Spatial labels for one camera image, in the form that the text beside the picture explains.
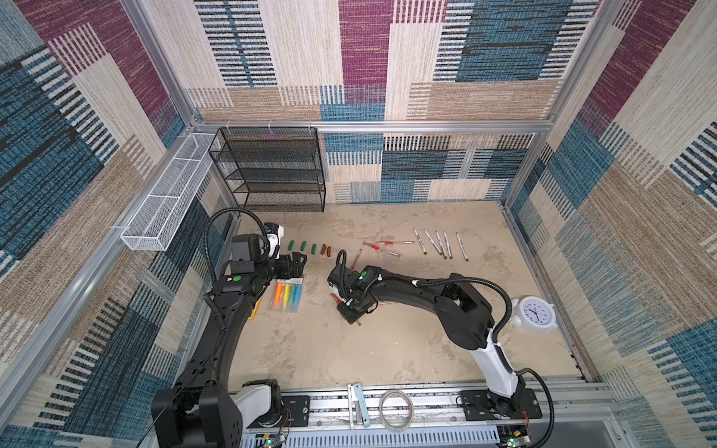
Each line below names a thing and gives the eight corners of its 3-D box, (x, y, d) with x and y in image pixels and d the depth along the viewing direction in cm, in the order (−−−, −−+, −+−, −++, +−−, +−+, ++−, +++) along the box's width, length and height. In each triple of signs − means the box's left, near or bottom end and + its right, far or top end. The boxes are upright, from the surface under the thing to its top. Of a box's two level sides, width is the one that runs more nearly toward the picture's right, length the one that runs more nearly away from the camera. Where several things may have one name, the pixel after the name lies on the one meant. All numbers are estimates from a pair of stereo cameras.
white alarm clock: (515, 331, 89) (521, 326, 86) (505, 302, 95) (510, 296, 92) (554, 331, 89) (562, 326, 86) (541, 302, 95) (548, 296, 92)
